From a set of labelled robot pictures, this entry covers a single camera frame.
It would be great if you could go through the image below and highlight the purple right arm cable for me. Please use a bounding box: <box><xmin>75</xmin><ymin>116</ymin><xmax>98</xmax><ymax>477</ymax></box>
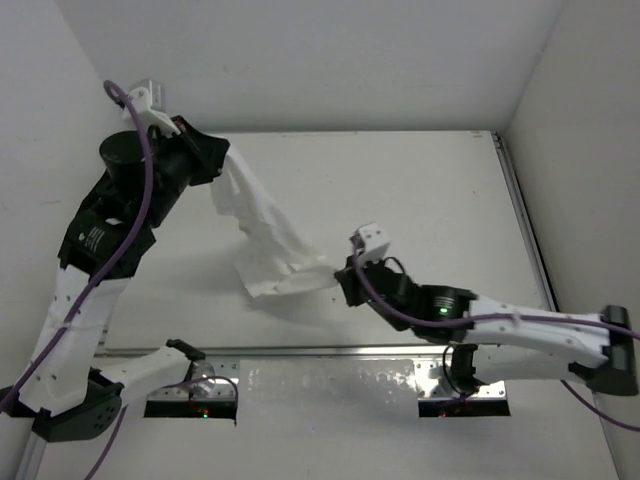
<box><xmin>349</xmin><ymin>239</ymin><xmax>640</xmax><ymax>431</ymax></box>

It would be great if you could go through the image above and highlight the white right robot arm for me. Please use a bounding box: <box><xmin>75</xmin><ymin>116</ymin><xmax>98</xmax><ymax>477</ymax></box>
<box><xmin>335</xmin><ymin>257</ymin><xmax>639</xmax><ymax>397</ymax></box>

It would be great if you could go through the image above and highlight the white printed t-shirt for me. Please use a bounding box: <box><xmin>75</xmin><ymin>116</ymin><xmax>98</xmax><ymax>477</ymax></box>
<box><xmin>210</xmin><ymin>146</ymin><xmax>337</xmax><ymax>299</ymax></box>

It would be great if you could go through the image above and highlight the white front cover panel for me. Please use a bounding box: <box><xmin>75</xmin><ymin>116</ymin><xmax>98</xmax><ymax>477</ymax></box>
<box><xmin>39</xmin><ymin>359</ymin><xmax>616</xmax><ymax>479</ymax></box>

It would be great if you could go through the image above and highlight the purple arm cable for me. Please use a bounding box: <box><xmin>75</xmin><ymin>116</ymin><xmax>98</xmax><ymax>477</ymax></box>
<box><xmin>349</xmin><ymin>239</ymin><xmax>640</xmax><ymax>431</ymax></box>
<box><xmin>0</xmin><ymin>79</ymin><xmax>241</xmax><ymax>480</ymax></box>

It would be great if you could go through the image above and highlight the aluminium table edge rail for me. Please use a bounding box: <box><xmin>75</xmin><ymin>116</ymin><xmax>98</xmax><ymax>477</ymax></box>
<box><xmin>94</xmin><ymin>342</ymin><xmax>551</xmax><ymax>359</ymax></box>

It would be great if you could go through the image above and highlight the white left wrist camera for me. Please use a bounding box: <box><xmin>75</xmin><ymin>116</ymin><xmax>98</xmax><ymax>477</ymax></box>
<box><xmin>128</xmin><ymin>79</ymin><xmax>179</xmax><ymax>136</ymax></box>

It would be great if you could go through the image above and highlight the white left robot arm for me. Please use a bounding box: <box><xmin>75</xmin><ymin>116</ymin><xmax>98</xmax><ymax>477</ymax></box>
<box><xmin>1</xmin><ymin>120</ymin><xmax>230</xmax><ymax>443</ymax></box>

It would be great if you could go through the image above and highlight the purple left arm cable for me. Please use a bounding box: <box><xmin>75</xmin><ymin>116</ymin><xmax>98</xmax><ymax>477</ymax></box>
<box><xmin>0</xmin><ymin>79</ymin><xmax>241</xmax><ymax>480</ymax></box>

